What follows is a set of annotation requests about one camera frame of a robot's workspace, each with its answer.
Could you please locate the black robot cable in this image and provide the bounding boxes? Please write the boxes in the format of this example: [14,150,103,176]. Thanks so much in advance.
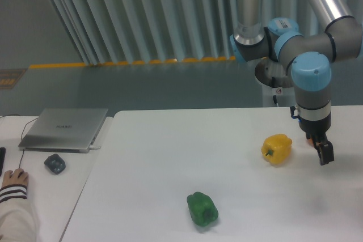
[271,77,280,108]

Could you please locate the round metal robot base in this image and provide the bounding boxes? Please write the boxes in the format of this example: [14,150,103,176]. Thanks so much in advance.
[255,58,293,88]

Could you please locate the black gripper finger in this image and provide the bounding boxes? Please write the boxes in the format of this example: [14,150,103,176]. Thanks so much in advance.
[313,141,334,165]

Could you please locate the striped cream sleeve forearm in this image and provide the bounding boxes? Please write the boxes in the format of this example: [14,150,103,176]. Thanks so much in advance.
[1,184,37,241]

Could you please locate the green bell pepper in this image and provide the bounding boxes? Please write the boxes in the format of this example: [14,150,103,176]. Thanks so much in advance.
[187,192,219,227]

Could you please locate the white folding screen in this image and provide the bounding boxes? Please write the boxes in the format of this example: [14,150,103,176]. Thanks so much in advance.
[33,0,326,66]

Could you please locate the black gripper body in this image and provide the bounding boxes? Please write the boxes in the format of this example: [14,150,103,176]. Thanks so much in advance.
[298,116,331,142]

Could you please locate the yellow bell pepper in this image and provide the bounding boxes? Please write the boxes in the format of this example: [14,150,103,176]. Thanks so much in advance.
[261,134,293,165]

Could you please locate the black mouse cable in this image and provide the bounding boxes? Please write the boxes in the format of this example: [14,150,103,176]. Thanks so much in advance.
[0,114,42,170]

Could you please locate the black keyboard edge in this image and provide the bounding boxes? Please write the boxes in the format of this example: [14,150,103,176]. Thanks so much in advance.
[0,147,6,176]

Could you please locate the silver laptop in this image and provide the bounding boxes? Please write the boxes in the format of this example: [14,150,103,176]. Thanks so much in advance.
[19,108,108,153]

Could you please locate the person's hand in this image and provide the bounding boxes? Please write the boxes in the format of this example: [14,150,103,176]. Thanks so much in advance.
[1,168,29,188]

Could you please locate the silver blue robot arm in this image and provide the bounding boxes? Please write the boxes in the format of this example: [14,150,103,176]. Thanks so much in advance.
[230,0,362,165]

